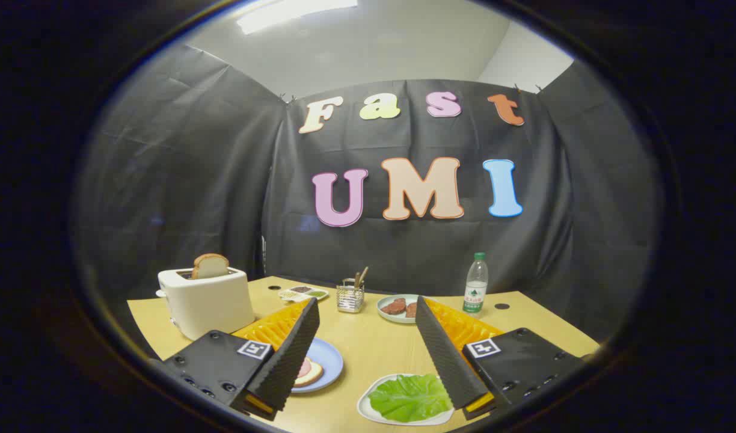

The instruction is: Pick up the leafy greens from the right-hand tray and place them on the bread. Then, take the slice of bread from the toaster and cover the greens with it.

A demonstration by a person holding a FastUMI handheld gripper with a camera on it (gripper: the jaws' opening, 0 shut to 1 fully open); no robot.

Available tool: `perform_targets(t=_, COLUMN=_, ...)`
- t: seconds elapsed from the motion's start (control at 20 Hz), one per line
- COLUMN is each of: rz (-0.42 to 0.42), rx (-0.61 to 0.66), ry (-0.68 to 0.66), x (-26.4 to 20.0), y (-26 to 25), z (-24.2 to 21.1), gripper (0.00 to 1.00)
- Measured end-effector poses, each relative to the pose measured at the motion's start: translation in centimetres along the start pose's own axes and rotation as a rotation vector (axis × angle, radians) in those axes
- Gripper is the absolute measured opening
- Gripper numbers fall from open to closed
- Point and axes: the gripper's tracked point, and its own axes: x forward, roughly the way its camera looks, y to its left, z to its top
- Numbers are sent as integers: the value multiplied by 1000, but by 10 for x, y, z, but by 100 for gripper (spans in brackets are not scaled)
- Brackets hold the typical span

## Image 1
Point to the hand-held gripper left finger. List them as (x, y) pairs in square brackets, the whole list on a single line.
[(290, 355)]

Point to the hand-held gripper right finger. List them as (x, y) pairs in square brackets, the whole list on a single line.
[(449, 355)]

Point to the green lettuce leaf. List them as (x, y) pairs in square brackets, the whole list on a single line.
[(410, 397)]

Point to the bread slice with ham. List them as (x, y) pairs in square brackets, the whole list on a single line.
[(311, 374)]

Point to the blue plate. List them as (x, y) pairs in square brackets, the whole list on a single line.
[(330, 358)]

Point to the small white sauce tray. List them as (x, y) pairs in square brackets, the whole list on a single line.
[(302, 294)]

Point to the clear plastic water bottle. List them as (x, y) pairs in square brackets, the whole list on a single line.
[(476, 288)]

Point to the pale green plate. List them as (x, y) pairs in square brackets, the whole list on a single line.
[(384, 316)]

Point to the white plate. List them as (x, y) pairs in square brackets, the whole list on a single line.
[(364, 408)]

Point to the white toaster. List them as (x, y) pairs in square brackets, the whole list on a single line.
[(211, 307)]

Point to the wooden utensils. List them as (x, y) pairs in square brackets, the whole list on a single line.
[(360, 276)]

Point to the toasted bread slice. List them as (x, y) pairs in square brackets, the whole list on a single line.
[(210, 266)]

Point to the black backdrop cloth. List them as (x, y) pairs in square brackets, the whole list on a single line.
[(193, 180)]

